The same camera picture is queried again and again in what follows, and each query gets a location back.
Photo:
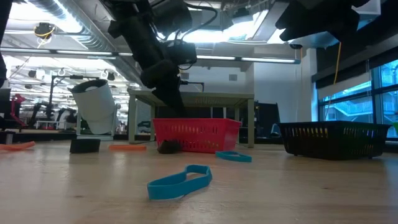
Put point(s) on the long ceiling light bar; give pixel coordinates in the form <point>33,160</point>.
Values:
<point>267,59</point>

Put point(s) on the orange rubber band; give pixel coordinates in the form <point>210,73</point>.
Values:
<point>15,147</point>
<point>127,148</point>

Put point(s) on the wide black rubber band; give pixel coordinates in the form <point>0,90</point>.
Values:
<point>169,147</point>

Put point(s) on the red plastic basket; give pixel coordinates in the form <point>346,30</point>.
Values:
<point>202,133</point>

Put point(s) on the black camera rig frame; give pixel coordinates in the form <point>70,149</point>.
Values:
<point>196,83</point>

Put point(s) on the black plastic basket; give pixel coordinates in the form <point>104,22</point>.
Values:
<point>335,155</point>

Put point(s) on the green plastic basket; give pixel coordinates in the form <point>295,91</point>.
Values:
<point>395,127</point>

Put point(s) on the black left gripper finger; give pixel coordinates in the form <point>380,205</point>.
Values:
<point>171,99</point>

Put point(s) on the black rectangular block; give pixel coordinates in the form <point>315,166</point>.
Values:
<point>84,147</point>

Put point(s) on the pale green perforated metal shelf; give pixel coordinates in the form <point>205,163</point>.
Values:
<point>217,99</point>

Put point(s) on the black ceiling device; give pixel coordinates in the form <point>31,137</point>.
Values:
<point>43,30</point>

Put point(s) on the red metal stand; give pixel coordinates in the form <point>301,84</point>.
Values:
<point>15,102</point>

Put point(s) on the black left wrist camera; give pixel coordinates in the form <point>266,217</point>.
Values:
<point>180,53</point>

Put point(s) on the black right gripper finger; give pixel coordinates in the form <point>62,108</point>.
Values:
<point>295,25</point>

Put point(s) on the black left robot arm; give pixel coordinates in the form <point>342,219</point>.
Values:
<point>133,25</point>

